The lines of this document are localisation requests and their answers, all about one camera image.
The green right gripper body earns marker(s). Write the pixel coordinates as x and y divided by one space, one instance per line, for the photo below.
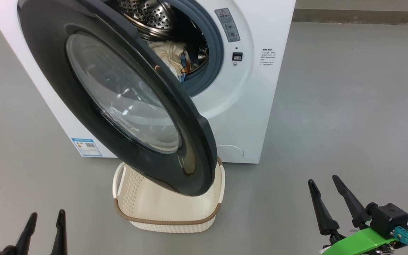
360 244

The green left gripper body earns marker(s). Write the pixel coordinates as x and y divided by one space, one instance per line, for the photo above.
4 250

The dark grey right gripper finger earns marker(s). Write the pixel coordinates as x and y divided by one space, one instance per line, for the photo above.
326 219
356 212

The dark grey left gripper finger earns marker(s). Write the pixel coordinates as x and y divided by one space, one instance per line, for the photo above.
25 241
60 241

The black round glass washer door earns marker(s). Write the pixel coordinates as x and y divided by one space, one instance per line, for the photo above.
83 117

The cream garment with printed pattern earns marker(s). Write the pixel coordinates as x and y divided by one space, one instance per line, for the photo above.
170 55

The white front-load washing machine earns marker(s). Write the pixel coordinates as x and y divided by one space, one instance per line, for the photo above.
260 106

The black door latch socket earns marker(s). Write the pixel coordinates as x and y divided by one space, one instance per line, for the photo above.
237 56

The steel washing machine drum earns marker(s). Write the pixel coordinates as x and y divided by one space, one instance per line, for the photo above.
143 16

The blue energy label sticker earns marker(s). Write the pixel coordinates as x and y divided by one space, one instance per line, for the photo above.
87 147

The cream perforated laundry basket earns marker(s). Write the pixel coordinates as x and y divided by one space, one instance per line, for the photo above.
168 212

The round white filter cover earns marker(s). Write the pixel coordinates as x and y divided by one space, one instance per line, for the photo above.
230 151

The grey warning label sticker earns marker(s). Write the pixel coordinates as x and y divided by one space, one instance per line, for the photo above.
227 24

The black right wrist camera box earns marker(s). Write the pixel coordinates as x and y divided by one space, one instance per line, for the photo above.
388 217

